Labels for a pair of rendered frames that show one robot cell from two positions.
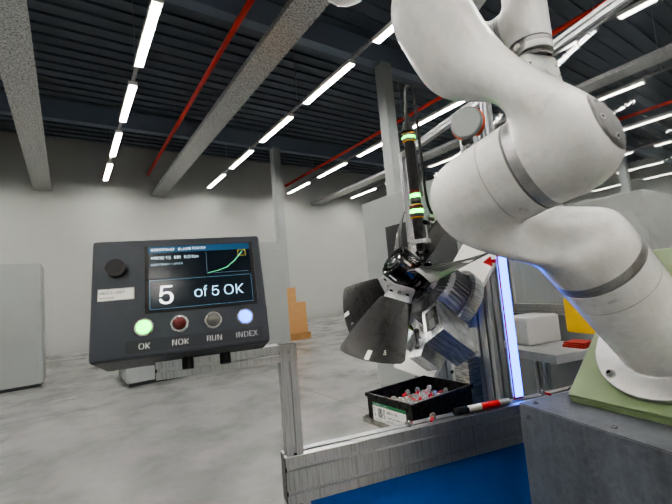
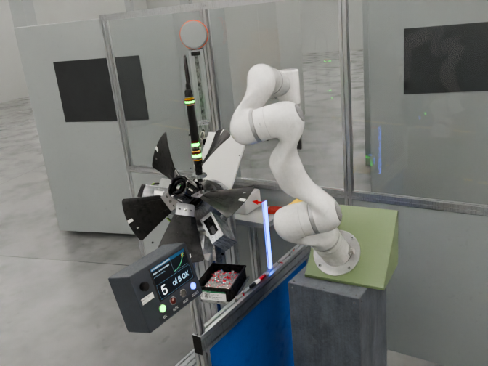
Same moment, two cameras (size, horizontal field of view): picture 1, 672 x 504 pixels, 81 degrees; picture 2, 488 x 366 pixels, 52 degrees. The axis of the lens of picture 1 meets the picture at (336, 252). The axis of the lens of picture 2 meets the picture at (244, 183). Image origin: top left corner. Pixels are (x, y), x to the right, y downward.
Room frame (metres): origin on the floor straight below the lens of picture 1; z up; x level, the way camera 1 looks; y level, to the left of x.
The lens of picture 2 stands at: (-0.71, 0.85, 1.95)
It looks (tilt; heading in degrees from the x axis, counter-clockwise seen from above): 18 degrees down; 325
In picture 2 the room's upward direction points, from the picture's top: 6 degrees counter-clockwise
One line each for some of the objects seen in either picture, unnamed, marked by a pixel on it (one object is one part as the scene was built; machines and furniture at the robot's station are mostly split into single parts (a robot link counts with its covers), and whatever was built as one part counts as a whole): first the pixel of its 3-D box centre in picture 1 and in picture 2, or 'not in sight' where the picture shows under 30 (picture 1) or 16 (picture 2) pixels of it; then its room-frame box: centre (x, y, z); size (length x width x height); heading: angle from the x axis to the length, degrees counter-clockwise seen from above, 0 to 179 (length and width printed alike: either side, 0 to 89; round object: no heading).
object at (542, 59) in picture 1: (534, 81); not in sight; (0.78, -0.44, 1.54); 0.10 x 0.07 x 0.11; 109
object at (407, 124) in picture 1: (413, 181); (194, 133); (1.25, -0.27, 1.47); 0.04 x 0.04 x 0.46
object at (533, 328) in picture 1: (528, 328); (242, 200); (1.63, -0.76, 0.92); 0.17 x 0.16 x 0.11; 109
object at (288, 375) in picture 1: (289, 397); (196, 310); (0.74, 0.11, 0.96); 0.03 x 0.03 x 0.20; 19
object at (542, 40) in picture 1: (529, 52); not in sight; (0.78, -0.44, 1.60); 0.09 x 0.08 x 0.03; 109
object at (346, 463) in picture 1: (489, 427); (261, 287); (0.88, -0.30, 0.82); 0.90 x 0.04 x 0.08; 109
